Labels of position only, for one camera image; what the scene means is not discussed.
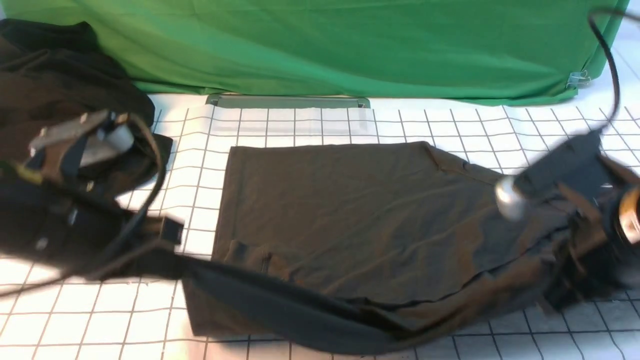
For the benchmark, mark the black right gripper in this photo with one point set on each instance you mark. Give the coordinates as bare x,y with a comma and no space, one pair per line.
601,256

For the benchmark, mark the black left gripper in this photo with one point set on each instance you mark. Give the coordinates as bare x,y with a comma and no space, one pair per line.
47,227

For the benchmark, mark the dark gray long-sleeve top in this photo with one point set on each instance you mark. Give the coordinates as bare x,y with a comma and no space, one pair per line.
367,249

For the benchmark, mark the white grid paper mat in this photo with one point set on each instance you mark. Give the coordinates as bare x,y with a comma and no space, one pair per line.
147,319

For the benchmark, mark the dark clothes pile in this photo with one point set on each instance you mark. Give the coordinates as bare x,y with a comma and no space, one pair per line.
50,74

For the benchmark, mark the green backdrop cloth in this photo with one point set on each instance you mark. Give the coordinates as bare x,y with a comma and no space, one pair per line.
488,52

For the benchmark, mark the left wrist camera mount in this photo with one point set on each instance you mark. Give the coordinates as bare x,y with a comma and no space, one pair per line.
61,150

